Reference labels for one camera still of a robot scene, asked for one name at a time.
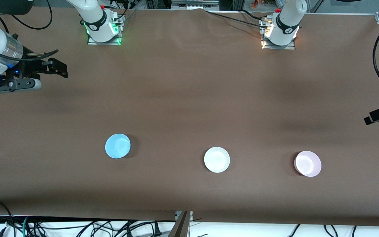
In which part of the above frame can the pink bowl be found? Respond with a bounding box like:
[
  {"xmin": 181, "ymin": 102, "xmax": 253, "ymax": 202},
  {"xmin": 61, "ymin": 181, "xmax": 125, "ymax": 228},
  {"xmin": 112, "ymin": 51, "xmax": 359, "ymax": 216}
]
[{"xmin": 294, "ymin": 151, "xmax": 322, "ymax": 177}]

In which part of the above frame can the blue bowl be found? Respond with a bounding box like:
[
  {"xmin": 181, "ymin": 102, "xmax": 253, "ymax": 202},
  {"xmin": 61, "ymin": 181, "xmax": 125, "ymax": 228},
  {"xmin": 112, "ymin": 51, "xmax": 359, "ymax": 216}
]
[{"xmin": 105, "ymin": 133, "xmax": 131, "ymax": 159}]

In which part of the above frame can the white bowl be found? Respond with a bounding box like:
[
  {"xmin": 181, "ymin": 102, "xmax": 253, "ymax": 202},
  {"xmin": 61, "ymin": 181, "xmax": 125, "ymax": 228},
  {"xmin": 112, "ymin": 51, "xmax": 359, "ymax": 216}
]
[{"xmin": 204, "ymin": 146, "xmax": 230, "ymax": 173}]

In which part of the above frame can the brown table cover sheet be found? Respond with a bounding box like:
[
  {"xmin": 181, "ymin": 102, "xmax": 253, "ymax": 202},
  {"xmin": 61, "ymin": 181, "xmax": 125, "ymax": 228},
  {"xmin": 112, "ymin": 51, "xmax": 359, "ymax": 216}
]
[{"xmin": 0, "ymin": 7, "xmax": 379, "ymax": 227}]

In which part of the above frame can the white power strip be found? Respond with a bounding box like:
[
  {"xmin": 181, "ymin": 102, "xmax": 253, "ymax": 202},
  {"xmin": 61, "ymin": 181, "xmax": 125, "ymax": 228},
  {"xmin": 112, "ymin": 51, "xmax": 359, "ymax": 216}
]
[{"xmin": 171, "ymin": 0, "xmax": 219, "ymax": 9}]

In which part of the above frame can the orange colourful object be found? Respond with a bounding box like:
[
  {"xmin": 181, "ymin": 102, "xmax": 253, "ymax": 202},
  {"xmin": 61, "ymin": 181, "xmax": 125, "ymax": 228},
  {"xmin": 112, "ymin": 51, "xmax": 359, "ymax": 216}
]
[{"xmin": 250, "ymin": 0, "xmax": 275, "ymax": 9}]

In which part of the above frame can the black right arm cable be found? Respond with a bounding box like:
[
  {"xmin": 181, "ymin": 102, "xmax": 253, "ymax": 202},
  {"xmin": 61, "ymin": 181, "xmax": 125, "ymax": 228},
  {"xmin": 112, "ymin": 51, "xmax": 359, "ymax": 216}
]
[{"xmin": 0, "ymin": 0, "xmax": 59, "ymax": 62}]

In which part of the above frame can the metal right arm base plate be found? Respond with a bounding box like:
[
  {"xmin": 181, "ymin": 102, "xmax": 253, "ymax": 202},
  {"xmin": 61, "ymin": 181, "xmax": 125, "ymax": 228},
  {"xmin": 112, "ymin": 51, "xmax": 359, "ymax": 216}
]
[{"xmin": 88, "ymin": 13, "xmax": 123, "ymax": 45}]

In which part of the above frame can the black cable bundle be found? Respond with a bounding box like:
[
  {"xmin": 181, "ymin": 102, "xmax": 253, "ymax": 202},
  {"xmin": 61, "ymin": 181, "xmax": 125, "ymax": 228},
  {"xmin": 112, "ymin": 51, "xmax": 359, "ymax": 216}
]
[{"xmin": 104, "ymin": 0, "xmax": 136, "ymax": 21}]

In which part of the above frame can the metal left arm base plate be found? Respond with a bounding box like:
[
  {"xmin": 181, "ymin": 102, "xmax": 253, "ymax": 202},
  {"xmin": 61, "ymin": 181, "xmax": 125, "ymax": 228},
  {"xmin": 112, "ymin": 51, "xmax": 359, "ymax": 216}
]
[{"xmin": 261, "ymin": 16, "xmax": 296, "ymax": 50}]

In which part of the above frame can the short black base cable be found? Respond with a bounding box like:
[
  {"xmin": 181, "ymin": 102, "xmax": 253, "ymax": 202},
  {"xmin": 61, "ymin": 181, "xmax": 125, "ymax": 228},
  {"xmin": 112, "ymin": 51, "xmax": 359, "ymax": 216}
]
[{"xmin": 241, "ymin": 9, "xmax": 269, "ymax": 20}]

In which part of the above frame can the long black base cable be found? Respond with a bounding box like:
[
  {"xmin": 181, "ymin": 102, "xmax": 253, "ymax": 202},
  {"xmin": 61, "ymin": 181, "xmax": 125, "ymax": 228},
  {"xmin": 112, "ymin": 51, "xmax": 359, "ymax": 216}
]
[{"xmin": 205, "ymin": 11, "xmax": 266, "ymax": 27}]

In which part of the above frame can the aluminium profile post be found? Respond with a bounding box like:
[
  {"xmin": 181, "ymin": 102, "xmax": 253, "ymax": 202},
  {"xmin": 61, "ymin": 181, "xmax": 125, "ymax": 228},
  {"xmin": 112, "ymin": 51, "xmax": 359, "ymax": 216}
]
[{"xmin": 169, "ymin": 211, "xmax": 193, "ymax": 237}]

